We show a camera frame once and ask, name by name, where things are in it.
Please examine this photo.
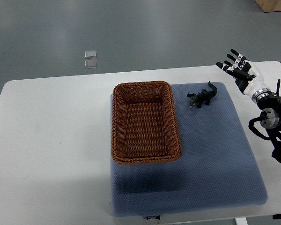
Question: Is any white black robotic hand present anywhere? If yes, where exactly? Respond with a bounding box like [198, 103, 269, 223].
[216, 49, 271, 103]

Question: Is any dark toy crocodile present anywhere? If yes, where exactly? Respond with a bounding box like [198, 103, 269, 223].
[187, 81, 217, 108]

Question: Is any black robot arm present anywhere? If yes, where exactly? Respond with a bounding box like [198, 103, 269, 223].
[248, 79, 281, 164]

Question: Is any brown wicker basket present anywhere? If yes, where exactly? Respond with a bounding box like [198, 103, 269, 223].
[111, 81, 182, 165]

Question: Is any cardboard box corner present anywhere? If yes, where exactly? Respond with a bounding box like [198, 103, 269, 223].
[255, 0, 281, 12]

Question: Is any blue foam mat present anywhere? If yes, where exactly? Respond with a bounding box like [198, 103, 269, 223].
[111, 82, 267, 217]

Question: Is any upper metal floor plate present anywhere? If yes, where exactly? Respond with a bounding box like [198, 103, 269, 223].
[84, 50, 97, 59]

